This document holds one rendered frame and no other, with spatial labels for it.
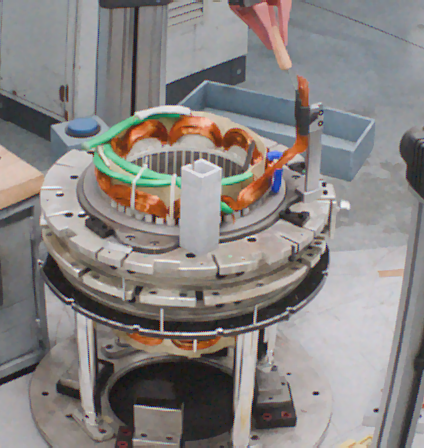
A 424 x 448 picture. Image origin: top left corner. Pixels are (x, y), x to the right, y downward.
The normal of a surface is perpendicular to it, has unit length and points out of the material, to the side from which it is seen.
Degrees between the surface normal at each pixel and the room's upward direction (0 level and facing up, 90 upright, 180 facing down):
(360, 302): 0
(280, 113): 90
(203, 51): 90
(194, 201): 90
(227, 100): 90
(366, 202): 0
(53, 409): 0
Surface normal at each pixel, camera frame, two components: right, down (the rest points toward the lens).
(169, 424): -0.11, 0.50
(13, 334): 0.67, 0.40
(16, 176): 0.04, -0.86
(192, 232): -0.70, 0.34
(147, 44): 0.18, 0.51
